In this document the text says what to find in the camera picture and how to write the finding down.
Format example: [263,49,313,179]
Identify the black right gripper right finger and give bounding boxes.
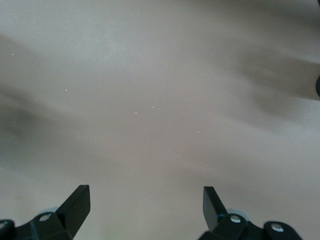
[198,186,250,240]

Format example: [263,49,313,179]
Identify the brown table cover sheet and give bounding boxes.
[0,0,320,240]

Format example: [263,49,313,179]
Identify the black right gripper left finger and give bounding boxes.
[29,184,91,240]

